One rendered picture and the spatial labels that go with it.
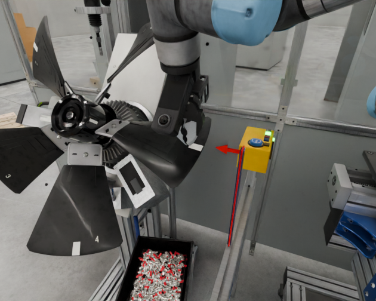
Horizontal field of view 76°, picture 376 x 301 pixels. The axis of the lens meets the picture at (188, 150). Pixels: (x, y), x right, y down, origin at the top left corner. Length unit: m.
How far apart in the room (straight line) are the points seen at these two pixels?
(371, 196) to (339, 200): 0.08
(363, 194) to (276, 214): 0.80
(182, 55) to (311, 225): 1.42
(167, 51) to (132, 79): 0.59
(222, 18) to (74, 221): 0.58
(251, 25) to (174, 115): 0.19
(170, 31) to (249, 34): 0.13
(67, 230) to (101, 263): 1.16
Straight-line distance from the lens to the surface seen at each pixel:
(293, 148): 1.34
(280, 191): 1.51
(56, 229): 0.71
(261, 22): 0.31
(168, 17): 0.38
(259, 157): 0.81
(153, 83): 0.94
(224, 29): 0.31
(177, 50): 0.40
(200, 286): 1.68
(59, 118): 0.71
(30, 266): 2.03
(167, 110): 0.42
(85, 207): 0.70
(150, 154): 0.56
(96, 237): 0.70
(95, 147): 0.73
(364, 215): 0.95
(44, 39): 0.90
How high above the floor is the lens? 1.47
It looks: 32 degrees down
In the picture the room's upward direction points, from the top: straight up
